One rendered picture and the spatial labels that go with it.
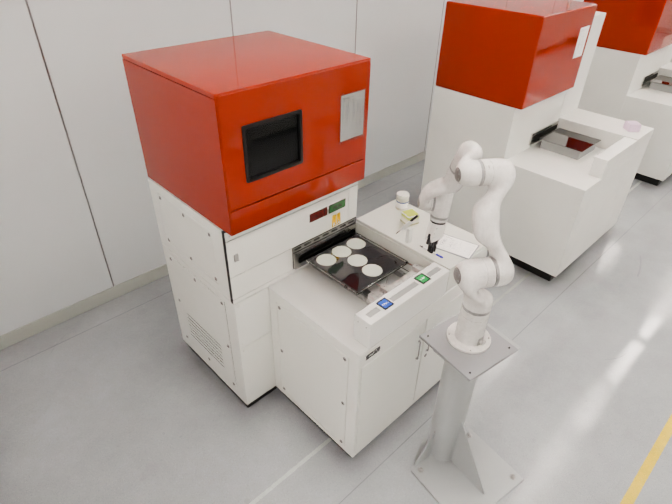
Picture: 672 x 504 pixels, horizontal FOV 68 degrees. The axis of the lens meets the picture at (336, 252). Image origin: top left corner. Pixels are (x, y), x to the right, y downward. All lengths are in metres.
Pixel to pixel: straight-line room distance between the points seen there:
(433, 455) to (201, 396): 1.35
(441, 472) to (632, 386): 1.40
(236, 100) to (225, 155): 0.21
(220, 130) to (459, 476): 2.02
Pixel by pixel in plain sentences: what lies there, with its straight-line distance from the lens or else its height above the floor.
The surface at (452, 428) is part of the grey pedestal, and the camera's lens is 2.61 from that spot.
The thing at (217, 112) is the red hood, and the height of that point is 1.75.
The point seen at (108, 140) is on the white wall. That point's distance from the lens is 3.45.
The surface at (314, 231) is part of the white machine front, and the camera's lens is 2.51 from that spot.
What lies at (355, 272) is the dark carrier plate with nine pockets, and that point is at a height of 0.90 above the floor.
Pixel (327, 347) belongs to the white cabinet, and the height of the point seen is 0.73.
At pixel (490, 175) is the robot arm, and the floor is 1.57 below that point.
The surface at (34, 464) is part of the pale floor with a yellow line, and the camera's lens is 3.15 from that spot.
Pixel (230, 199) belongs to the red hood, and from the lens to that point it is 2.03.
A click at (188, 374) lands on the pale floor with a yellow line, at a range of 3.24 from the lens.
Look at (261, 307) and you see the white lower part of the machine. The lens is 2.52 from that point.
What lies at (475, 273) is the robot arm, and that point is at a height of 1.24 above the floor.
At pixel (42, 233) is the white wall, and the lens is 3.53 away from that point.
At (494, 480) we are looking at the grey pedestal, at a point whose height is 0.01.
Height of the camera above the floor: 2.37
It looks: 35 degrees down
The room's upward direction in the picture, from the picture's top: 1 degrees clockwise
